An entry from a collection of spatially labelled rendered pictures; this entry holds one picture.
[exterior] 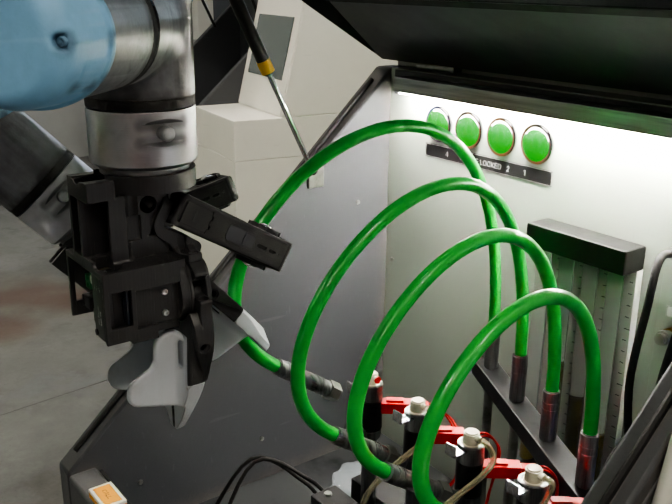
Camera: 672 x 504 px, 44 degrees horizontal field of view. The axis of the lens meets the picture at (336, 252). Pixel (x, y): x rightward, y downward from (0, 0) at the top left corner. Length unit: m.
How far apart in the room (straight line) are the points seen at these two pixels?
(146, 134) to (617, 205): 0.62
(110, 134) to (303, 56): 3.23
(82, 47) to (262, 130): 3.29
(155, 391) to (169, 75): 0.23
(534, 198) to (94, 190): 0.67
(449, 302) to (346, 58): 2.71
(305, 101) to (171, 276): 3.23
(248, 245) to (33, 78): 0.24
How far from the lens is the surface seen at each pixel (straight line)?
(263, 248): 0.65
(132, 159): 0.57
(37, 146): 0.76
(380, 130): 0.87
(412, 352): 1.35
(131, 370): 0.67
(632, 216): 1.02
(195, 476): 1.30
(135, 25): 0.51
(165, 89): 0.57
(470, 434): 0.86
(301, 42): 3.78
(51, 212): 0.76
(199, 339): 0.62
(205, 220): 0.61
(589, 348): 0.81
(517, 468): 0.88
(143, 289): 0.60
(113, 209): 0.59
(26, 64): 0.46
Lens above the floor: 1.58
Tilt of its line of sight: 18 degrees down
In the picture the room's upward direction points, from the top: 1 degrees clockwise
